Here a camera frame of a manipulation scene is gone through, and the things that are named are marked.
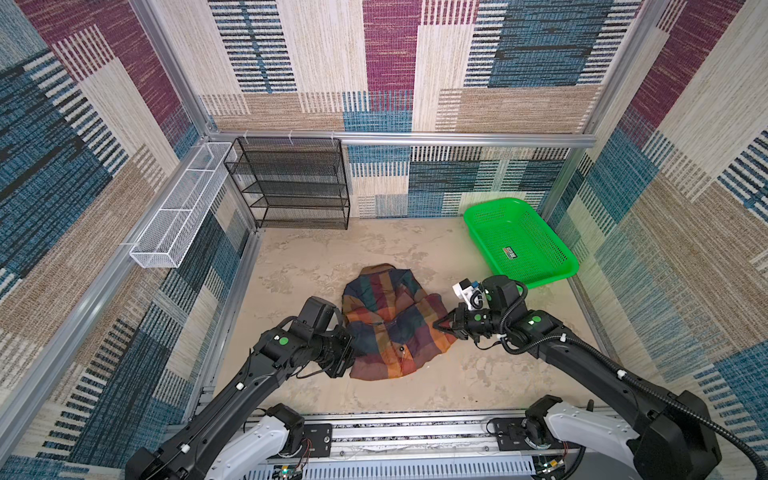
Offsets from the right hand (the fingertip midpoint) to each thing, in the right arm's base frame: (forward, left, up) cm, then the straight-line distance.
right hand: (436, 331), depth 75 cm
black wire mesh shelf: (+59, +45, +1) cm, 74 cm away
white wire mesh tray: (+17, +63, +18) cm, 68 cm away
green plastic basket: (+42, -39, -17) cm, 60 cm away
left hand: (-4, +16, 0) cm, 16 cm away
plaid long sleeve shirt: (+6, +11, -6) cm, 14 cm away
